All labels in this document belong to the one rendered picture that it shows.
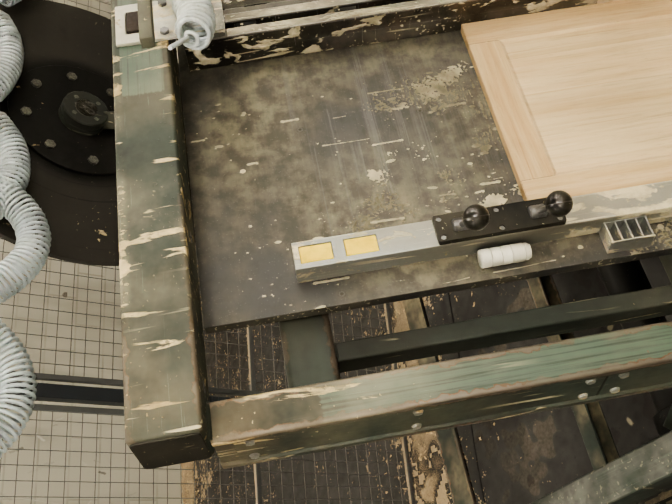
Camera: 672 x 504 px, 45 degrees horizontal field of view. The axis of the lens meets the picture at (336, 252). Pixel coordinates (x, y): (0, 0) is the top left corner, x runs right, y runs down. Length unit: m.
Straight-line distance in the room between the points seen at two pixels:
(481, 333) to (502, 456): 2.05
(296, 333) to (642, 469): 0.90
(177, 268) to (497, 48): 0.73
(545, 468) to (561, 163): 1.90
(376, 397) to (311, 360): 0.16
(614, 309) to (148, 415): 0.72
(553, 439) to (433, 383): 2.02
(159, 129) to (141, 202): 0.15
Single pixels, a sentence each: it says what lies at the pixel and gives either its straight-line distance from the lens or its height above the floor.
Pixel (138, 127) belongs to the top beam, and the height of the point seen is 1.91.
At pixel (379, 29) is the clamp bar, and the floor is 1.50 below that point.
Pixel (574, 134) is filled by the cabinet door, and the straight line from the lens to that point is 1.46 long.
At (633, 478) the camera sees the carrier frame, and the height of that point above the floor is 0.79.
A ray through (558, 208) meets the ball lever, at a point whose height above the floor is 1.45.
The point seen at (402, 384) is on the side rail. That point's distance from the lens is 1.13.
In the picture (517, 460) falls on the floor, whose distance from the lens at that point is 3.26.
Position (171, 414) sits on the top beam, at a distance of 1.09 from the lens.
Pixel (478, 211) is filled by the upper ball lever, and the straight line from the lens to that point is 1.15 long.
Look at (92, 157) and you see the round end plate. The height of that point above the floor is 1.83.
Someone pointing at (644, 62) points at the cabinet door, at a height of 1.12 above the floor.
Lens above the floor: 2.28
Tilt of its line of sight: 31 degrees down
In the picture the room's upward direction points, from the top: 79 degrees counter-clockwise
